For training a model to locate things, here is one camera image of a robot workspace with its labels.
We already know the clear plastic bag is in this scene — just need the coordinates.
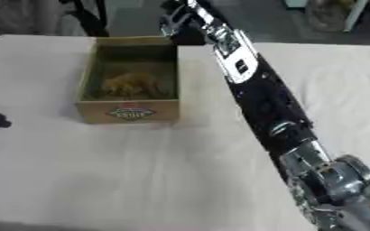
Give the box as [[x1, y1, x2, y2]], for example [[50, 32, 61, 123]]
[[303, 0, 359, 32]]

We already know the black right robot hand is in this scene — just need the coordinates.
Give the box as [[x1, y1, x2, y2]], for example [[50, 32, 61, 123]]
[[158, 0, 228, 46]]

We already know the white pole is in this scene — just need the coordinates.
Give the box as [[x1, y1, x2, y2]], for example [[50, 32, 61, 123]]
[[341, 0, 370, 33]]

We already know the black tripod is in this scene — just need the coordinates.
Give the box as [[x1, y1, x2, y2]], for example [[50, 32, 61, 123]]
[[60, 0, 113, 38]]

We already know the brown soft toy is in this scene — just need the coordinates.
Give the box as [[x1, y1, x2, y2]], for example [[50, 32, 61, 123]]
[[99, 71, 166, 99]]

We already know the tan cardboard box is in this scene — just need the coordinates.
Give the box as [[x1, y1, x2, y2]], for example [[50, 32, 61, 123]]
[[74, 35, 182, 125]]

